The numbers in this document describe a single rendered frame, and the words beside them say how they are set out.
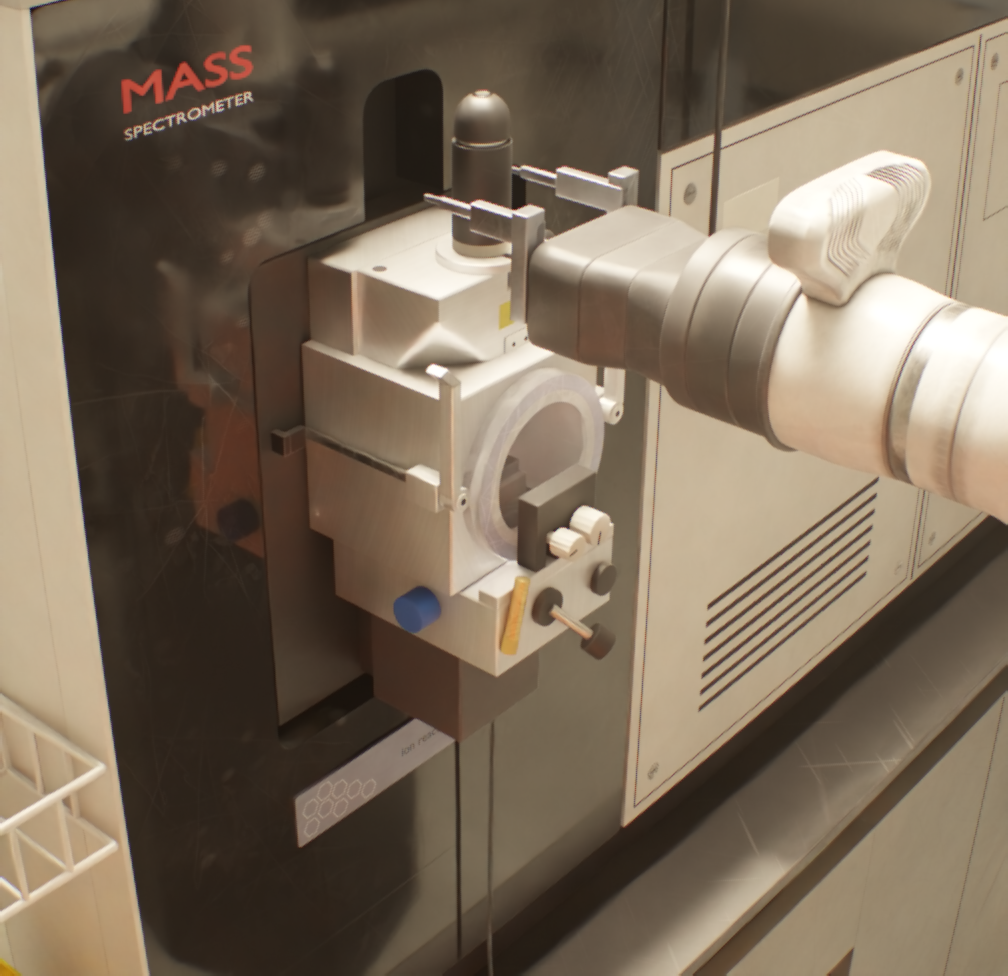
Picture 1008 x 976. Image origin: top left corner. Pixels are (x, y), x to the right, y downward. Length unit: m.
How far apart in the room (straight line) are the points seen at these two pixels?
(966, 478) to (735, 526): 0.54
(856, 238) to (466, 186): 0.19
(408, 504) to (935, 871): 0.94
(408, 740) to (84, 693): 0.23
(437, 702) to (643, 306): 0.26
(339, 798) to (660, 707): 0.31
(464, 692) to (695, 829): 0.48
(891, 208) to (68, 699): 0.41
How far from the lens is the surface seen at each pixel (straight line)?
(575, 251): 0.70
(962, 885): 1.72
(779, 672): 1.30
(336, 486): 0.80
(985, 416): 0.61
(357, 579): 0.83
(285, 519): 0.82
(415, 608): 0.78
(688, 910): 1.23
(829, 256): 0.62
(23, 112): 0.65
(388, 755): 0.93
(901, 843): 1.49
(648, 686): 1.14
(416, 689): 0.86
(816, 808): 1.33
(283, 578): 0.83
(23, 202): 0.67
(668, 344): 0.67
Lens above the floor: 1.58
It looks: 29 degrees down
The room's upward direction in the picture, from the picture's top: 1 degrees clockwise
